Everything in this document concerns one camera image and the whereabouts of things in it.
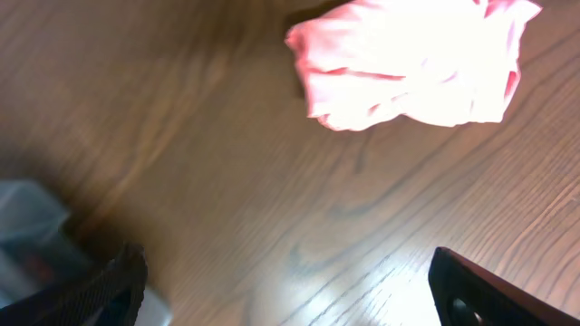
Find pink garment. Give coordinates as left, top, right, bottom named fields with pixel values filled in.
left=285, top=0, right=540, bottom=131

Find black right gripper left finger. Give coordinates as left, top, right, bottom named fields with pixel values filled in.
left=1, top=244, right=148, bottom=326

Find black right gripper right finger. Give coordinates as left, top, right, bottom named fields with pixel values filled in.
left=428, top=247, right=579, bottom=326

